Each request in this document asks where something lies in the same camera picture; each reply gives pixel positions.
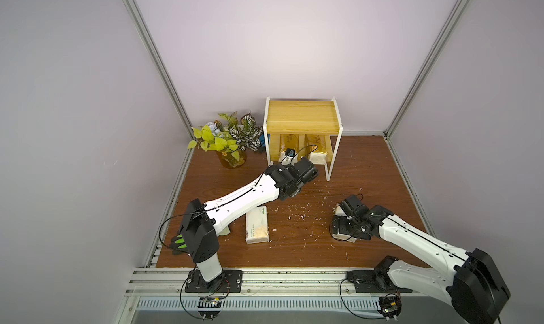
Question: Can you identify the white tissue pack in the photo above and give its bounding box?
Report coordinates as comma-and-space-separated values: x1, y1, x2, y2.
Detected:
246, 206, 269, 245
330, 205, 357, 243

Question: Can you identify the gold tissue pack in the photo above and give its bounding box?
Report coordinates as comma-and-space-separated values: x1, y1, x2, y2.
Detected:
305, 134, 328, 165
279, 134, 299, 162

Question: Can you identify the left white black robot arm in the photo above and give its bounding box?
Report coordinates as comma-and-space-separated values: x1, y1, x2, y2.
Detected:
167, 158, 319, 284

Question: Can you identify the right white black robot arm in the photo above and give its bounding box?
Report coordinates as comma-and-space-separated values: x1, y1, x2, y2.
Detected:
330, 195, 511, 323

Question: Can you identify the blue object behind shelf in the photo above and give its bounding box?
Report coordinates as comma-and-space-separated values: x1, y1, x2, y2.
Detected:
259, 134, 266, 151

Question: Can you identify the potted plant in glass vase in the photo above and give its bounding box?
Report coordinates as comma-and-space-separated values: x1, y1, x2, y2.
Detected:
188, 112, 264, 169

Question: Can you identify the right controller board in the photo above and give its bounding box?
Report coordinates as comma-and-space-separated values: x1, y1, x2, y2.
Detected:
378, 293, 402, 321

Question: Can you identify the controller board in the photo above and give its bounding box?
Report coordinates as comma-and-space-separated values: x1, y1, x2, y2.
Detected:
197, 297, 223, 321
378, 293, 402, 321

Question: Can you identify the left controller board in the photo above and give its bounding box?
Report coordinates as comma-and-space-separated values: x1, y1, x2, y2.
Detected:
197, 297, 223, 321

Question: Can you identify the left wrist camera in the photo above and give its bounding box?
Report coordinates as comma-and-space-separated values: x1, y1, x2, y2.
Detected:
281, 148, 298, 165

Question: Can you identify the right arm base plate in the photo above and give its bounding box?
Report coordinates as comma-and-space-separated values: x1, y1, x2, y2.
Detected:
346, 270, 413, 294

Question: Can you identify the wooden two-tier shelf white frame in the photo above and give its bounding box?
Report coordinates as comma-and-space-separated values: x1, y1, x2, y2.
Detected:
263, 97, 344, 181

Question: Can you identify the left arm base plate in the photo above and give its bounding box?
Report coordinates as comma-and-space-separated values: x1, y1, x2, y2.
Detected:
184, 270, 243, 294

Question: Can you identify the aluminium rail frame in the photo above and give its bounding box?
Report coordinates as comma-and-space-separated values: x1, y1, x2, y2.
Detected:
115, 237, 429, 323

